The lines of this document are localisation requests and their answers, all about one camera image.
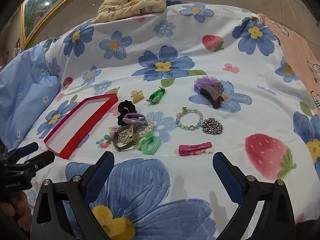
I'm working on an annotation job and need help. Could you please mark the purple hair tie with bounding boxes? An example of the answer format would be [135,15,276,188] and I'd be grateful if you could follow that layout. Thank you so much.
[124,113,145,126]

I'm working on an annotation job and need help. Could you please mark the pink hair clip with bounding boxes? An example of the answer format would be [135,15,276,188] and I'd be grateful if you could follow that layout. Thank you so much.
[178,142,213,157]

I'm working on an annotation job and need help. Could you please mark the glitter hair claw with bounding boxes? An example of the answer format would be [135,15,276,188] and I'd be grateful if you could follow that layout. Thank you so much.
[199,82,225,109]

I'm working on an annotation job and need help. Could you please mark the floral bedsheet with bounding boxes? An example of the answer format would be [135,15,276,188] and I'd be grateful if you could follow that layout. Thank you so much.
[25,1,320,240]

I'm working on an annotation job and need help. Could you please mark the black scrunchie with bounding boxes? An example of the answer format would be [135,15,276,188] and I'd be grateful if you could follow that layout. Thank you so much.
[117,100,137,126]

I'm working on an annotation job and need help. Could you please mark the green beaded hair clip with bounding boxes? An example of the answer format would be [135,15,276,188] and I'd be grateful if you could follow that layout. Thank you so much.
[146,87,166,105]

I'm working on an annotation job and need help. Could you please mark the pearl bracelet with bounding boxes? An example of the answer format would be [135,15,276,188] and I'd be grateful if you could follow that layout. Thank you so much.
[136,118,155,140]

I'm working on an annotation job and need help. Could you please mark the person's left hand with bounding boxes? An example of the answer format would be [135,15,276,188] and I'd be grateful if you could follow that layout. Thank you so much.
[0,192,33,230]

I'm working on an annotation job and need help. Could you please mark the silver chain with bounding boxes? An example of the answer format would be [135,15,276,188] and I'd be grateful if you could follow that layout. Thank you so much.
[201,117,224,135]

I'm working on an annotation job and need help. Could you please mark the red jewelry box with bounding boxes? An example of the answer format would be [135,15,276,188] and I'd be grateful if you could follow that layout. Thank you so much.
[44,93,119,160]

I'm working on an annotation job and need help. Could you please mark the cartoon print pillow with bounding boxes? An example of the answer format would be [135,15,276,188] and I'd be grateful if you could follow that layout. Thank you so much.
[91,0,167,23]

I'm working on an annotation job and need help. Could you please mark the colourful pom-pom bracelet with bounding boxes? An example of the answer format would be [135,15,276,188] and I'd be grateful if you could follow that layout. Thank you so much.
[95,127,118,148]

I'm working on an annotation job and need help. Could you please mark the blue pillow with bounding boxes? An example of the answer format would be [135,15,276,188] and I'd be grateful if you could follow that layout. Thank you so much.
[0,46,62,150]

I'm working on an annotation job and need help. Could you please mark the yellow hair claw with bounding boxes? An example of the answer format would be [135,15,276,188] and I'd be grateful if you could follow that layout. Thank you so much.
[129,89,145,104]

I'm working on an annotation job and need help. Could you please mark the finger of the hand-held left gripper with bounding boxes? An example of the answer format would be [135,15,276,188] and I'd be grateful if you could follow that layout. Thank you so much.
[15,151,55,178]
[7,142,39,159]

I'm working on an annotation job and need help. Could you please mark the purple scrunchie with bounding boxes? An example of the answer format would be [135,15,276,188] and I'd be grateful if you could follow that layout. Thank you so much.
[194,76,220,94]

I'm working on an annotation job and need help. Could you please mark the green hair ties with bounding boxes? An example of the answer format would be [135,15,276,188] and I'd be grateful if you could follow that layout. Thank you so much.
[137,134,160,155]

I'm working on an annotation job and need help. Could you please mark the pastel bead bracelet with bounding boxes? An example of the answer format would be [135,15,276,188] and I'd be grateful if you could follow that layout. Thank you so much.
[176,107,203,130]

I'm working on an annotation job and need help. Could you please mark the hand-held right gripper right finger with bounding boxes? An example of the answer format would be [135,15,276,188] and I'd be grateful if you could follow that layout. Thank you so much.
[212,151,297,240]

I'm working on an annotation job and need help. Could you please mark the gold wristwatch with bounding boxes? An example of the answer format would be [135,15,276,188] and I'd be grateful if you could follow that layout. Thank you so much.
[113,125,138,152]

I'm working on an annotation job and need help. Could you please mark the gold framed painting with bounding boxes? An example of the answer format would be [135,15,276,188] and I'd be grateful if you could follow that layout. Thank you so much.
[20,0,100,49]

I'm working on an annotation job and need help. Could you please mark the pink printed cloth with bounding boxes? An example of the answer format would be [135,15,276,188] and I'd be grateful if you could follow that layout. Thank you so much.
[257,12,320,105]

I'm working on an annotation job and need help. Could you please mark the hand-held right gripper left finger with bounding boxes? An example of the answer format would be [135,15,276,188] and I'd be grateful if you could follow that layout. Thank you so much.
[30,151,115,240]

